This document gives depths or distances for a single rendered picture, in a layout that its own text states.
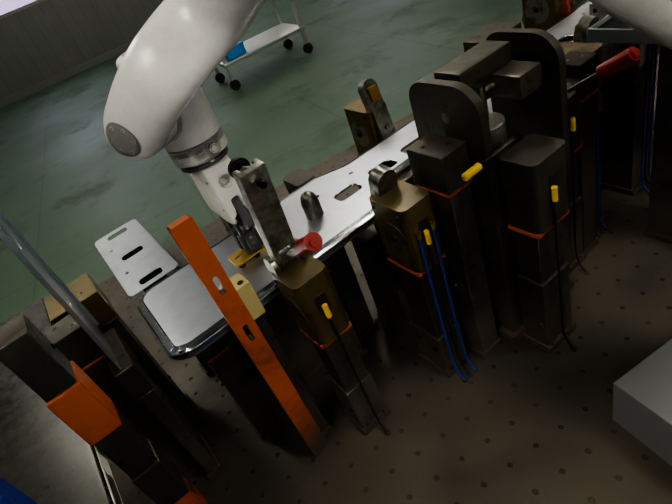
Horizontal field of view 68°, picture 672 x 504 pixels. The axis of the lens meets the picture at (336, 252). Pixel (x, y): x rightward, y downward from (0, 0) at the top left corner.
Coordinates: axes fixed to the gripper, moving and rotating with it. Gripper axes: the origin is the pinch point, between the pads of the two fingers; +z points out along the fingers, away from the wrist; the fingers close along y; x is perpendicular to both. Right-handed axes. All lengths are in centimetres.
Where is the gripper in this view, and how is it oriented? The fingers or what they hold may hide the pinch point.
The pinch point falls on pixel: (246, 237)
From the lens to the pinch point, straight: 83.0
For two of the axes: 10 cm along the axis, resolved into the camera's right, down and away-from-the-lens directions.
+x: -7.6, 5.7, -3.3
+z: 3.1, 7.5, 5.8
